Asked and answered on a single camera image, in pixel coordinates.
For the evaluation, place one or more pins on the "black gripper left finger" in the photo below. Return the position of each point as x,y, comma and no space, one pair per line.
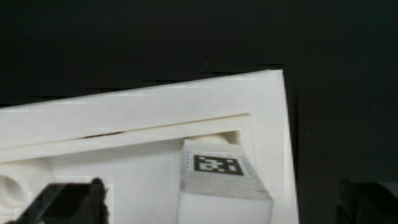
68,204

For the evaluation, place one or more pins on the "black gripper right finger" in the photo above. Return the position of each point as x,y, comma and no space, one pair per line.
368,203

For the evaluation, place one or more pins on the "white square tabletop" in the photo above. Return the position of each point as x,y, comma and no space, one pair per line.
111,136

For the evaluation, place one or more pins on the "white table leg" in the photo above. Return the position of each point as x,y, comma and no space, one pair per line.
223,194

